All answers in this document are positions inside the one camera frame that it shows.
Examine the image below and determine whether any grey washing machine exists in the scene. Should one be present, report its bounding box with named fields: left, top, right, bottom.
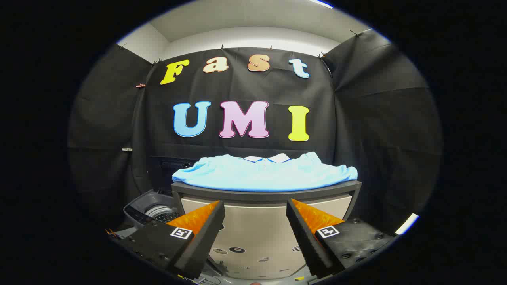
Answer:
left=124, top=189, right=181, bottom=230

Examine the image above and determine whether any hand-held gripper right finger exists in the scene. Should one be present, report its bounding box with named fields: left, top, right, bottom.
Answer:
left=286, top=199, right=396, bottom=279

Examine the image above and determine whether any light blue polo shirt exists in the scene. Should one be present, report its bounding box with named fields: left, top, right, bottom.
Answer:
left=172, top=152, right=358, bottom=192

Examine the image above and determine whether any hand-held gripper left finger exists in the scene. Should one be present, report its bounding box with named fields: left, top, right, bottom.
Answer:
left=115, top=200, right=225, bottom=280

